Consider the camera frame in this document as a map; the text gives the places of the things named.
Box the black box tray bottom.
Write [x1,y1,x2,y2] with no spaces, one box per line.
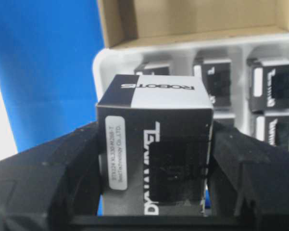
[134,61,171,75]

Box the white plastic tray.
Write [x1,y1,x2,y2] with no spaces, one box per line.
[92,32,289,135]

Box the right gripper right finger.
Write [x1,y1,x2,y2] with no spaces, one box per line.
[208,122,289,231]

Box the black Dynamixel box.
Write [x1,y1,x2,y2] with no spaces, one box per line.
[96,75,214,216]

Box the blue table cloth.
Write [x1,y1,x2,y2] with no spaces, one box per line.
[0,0,104,152]

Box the black box tray middle-left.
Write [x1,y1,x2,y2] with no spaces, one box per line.
[193,57,232,108]

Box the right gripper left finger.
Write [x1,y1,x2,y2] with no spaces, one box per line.
[0,122,101,231]

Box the black box tray top-right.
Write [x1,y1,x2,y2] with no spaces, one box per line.
[251,111,289,150]

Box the brown cardboard box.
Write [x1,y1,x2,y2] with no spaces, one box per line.
[98,0,289,49]

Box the black box tray top-left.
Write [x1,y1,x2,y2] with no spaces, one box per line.
[247,57,289,112]

